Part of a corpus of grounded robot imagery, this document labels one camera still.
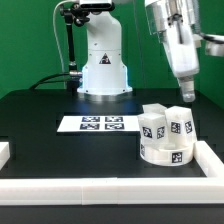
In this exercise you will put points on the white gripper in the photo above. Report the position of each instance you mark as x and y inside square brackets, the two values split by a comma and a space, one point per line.
[182, 56]

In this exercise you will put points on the white round stool seat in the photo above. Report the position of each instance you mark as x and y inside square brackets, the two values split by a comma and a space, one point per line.
[166, 157]

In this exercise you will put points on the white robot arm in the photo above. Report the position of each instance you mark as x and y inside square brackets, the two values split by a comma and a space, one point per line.
[175, 22]

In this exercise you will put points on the white marker sheet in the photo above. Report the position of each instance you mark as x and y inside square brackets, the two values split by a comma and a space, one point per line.
[98, 124]

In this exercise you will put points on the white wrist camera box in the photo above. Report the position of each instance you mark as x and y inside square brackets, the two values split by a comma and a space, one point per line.
[214, 44]

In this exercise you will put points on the white right fence wall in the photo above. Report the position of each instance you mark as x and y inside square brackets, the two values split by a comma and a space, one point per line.
[208, 161]

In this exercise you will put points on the white fence wall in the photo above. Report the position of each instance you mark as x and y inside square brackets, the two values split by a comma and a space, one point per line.
[117, 191]
[4, 153]
[208, 161]

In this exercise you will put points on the black camera stand pole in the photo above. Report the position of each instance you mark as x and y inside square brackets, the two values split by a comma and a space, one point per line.
[73, 15]

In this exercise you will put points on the white front fence wall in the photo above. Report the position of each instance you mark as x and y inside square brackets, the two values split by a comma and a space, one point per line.
[117, 191]

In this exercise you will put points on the white left fence wall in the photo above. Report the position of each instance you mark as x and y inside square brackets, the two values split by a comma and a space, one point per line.
[4, 153]

